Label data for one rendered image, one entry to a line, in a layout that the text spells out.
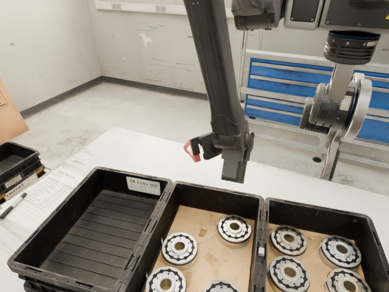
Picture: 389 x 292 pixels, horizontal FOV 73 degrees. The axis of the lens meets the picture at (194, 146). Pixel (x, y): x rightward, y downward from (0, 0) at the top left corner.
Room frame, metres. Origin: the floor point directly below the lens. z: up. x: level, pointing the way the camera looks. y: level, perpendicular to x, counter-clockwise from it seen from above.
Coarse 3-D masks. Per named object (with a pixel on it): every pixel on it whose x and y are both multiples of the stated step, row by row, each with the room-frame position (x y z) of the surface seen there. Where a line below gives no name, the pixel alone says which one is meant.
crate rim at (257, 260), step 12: (168, 192) 0.61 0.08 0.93; (228, 192) 0.61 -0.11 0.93; (240, 192) 0.61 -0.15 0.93; (156, 216) 0.51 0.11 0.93; (144, 240) 0.43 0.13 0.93; (144, 252) 0.40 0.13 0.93; (132, 264) 0.36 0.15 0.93; (132, 276) 0.33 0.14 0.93; (120, 288) 0.31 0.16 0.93; (252, 288) 0.31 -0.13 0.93
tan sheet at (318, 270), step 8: (272, 224) 0.57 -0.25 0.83; (304, 232) 0.53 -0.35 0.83; (312, 232) 0.53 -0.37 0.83; (312, 240) 0.50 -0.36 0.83; (320, 240) 0.50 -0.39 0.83; (352, 240) 0.50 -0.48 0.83; (312, 248) 0.48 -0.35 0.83; (272, 256) 0.45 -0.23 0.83; (304, 256) 0.45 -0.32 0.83; (312, 256) 0.45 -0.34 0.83; (304, 264) 0.43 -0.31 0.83; (312, 264) 0.43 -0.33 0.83; (320, 264) 0.43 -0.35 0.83; (360, 264) 0.43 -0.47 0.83; (312, 272) 0.40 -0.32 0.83; (320, 272) 0.40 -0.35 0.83; (328, 272) 0.40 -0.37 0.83; (360, 272) 0.40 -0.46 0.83; (312, 280) 0.38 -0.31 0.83; (320, 280) 0.38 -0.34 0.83; (312, 288) 0.36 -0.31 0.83; (320, 288) 0.36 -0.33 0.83
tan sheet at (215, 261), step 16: (192, 208) 0.64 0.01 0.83; (176, 224) 0.57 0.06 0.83; (192, 224) 0.57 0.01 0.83; (208, 224) 0.57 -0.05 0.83; (208, 240) 0.50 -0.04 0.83; (160, 256) 0.45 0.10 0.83; (208, 256) 0.45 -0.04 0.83; (224, 256) 0.45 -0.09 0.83; (240, 256) 0.45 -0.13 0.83; (192, 272) 0.40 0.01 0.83; (208, 272) 0.40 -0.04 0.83; (224, 272) 0.40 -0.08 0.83; (240, 272) 0.40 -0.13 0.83; (192, 288) 0.36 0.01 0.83; (240, 288) 0.36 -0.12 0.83
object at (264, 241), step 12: (264, 204) 0.56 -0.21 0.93; (288, 204) 0.56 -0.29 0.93; (300, 204) 0.56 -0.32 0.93; (264, 216) 0.51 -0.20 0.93; (360, 216) 0.51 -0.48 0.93; (264, 228) 0.47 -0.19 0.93; (372, 228) 0.47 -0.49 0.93; (264, 240) 0.43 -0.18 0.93; (264, 264) 0.36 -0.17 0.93; (384, 264) 0.36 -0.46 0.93; (264, 276) 0.33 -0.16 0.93; (264, 288) 0.31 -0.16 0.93
